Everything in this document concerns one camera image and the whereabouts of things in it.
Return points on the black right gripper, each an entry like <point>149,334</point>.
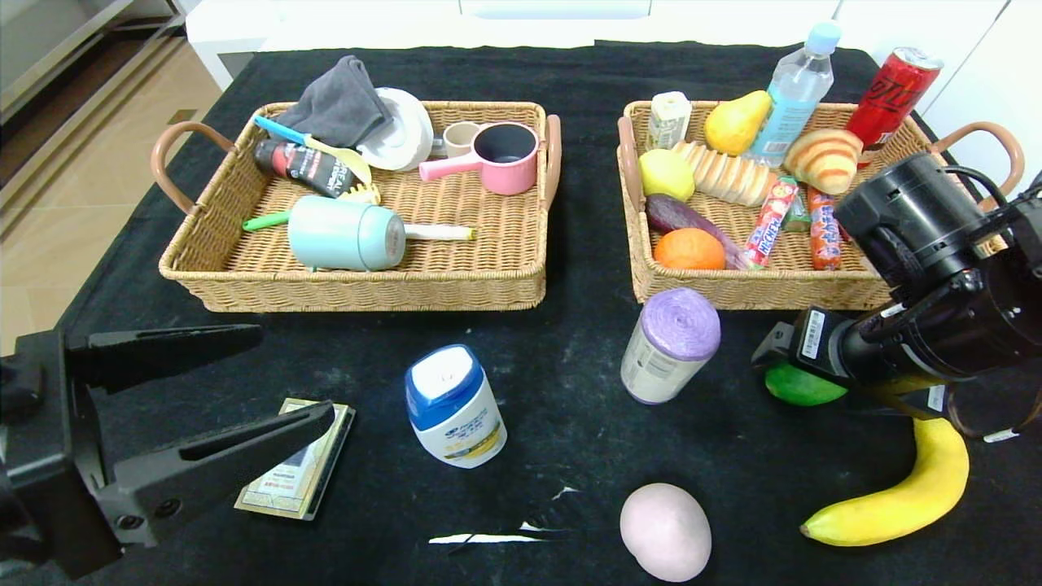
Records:
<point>807,340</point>

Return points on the purple toy eggplant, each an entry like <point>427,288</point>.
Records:
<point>676,214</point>

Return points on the small beige cup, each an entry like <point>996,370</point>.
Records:
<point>458,138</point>

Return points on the pink saucepan cup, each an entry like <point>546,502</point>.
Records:
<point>511,177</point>

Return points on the yellow toy pear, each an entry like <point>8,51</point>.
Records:
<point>733,124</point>

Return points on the striped toy croissant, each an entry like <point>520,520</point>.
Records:
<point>822,161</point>

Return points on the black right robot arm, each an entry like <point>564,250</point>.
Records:
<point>912,220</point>

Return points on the black table cloth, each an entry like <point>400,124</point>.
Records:
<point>570,366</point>

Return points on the clear water bottle blue label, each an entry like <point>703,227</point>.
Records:
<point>794,96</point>

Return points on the black bottle red label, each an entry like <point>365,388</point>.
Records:
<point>303,165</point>

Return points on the white drink carton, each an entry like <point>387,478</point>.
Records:
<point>667,120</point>

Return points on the green toy lime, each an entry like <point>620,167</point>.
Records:
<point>802,389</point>

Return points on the wicker basket holding food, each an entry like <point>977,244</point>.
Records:
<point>773,289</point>

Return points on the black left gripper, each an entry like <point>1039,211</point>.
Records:
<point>37,439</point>

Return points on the green chewing gum pack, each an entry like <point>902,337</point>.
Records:
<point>796,216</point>

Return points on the yellow toy banana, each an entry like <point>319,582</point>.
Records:
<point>936,480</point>

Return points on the white bottle blue cap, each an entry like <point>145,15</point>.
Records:
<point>456,415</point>

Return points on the white plate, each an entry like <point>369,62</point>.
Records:
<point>405,133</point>

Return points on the pale purple toy ball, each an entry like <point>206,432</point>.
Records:
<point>666,533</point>

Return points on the orange sausage stick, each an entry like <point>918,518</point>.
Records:
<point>824,240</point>

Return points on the light teal mug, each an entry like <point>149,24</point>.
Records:
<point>340,234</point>

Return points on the round yellow toy lemon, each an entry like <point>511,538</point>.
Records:
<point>666,175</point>

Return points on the orange toy tangerine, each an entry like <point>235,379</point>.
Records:
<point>688,249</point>

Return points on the red soda can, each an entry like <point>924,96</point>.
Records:
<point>887,100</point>

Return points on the sliced toy bread loaf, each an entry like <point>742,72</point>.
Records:
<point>728,177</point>

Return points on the grey metal shelf unit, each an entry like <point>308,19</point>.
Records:
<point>49,41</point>

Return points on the beige playing card box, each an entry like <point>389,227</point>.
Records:
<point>281,488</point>

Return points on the purple trash bag roll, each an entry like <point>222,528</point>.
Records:
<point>667,358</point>

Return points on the wicker basket holding utensils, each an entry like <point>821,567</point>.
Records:
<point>456,268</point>

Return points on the grey folded cloth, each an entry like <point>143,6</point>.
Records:
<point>340,104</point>

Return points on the red chewy candy stick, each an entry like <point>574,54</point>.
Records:
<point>769,222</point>

